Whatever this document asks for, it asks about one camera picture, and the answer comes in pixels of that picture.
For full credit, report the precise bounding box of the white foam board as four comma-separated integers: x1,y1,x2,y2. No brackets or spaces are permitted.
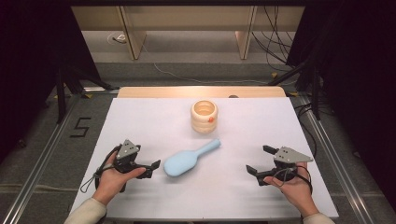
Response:
68,97,340,218

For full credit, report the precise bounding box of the round floor socket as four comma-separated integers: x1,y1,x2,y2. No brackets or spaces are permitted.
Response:
106,32,127,45

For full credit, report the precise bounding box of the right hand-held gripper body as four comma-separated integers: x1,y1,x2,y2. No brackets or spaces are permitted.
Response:
264,146,314,183

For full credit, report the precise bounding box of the metal floor rail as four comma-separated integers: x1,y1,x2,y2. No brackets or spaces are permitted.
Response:
0,96,80,224
298,96,376,224

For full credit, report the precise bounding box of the black curtain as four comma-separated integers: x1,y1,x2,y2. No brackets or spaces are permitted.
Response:
286,0,396,204
0,0,101,160

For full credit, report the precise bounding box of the person's right hand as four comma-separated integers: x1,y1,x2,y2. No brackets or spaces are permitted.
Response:
263,166,312,217

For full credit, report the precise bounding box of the beige wooden desk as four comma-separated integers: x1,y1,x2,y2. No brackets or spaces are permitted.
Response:
70,5,305,61

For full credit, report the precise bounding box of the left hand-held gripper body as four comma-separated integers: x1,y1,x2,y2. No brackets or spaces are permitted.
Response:
113,139,152,174

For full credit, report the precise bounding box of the black tripod stand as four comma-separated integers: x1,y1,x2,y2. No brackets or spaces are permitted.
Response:
267,62,322,121
55,66,120,124

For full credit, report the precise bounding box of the black cable bundle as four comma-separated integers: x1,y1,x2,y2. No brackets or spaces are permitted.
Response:
251,6,297,70

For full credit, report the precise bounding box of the cream ribbed cup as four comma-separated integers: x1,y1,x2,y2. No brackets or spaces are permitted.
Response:
190,99,219,134

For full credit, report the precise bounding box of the light wooden table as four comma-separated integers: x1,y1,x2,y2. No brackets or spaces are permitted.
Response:
117,86,287,99

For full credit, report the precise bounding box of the person's left hand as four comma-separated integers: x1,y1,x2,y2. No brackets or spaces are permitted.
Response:
92,150,147,206

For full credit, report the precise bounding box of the light blue silicone brush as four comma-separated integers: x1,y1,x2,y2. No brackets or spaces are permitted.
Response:
163,138,222,178

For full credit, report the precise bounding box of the black cable beside table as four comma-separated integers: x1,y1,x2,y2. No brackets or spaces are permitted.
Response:
293,102,319,158

